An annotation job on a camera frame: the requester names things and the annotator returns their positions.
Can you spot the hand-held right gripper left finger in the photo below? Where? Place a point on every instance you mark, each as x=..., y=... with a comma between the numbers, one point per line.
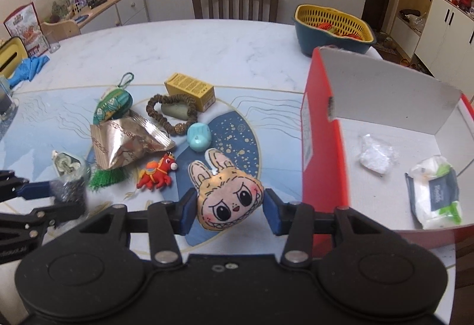
x=189, y=212

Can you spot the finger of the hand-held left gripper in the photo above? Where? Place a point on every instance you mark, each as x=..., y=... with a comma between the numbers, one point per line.
x=37, y=189
x=55, y=214

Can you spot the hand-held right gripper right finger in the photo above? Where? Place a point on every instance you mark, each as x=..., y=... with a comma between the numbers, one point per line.
x=274, y=215

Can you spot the black mesh pouch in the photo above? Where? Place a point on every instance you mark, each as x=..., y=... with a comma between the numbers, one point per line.
x=70, y=193

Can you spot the white cardboard box red edges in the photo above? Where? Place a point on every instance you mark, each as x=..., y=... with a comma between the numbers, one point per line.
x=318, y=125

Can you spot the green sachet with tassel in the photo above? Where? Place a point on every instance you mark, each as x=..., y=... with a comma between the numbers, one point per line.
x=113, y=106

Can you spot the red horse toy figure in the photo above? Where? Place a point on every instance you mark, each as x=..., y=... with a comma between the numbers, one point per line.
x=153, y=176

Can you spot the teal hand-shaped toy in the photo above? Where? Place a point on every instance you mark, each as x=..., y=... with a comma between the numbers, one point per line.
x=199, y=138

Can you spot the dark glass jar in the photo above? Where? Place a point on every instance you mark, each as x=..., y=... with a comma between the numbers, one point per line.
x=5, y=100

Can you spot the green flat stone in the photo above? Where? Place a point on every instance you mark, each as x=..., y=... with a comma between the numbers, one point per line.
x=174, y=110

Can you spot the blue cloth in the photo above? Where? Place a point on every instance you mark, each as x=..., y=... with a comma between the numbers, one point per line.
x=29, y=69

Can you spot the small yellow carton box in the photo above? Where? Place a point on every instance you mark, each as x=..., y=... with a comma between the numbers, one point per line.
x=189, y=89

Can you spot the yellow tissue box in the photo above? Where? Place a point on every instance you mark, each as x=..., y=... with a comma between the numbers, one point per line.
x=13, y=58

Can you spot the clear drinking glass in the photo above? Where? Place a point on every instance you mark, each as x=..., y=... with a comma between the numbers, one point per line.
x=53, y=45

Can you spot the red framed standing card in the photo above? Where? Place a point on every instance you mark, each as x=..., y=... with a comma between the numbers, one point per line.
x=26, y=28

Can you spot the wet wipes pack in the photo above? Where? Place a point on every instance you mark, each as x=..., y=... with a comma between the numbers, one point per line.
x=437, y=195

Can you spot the blue plastic bowl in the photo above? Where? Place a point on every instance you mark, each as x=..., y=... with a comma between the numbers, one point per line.
x=314, y=43

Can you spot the pile of strawberries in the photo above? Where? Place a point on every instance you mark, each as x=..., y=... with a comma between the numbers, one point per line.
x=327, y=27

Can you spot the white wooden sideboard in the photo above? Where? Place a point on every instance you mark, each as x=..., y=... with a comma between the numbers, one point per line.
x=129, y=6

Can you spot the yellow strainer basket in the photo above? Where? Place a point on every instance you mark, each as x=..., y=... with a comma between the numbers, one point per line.
x=333, y=15

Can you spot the translucent plastic bag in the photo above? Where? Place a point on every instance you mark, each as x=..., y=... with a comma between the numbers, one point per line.
x=417, y=21

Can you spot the black item on bench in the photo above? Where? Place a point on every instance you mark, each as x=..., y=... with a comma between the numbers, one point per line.
x=407, y=13

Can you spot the white shoe cabinet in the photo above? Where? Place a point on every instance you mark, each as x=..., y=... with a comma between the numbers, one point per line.
x=444, y=39

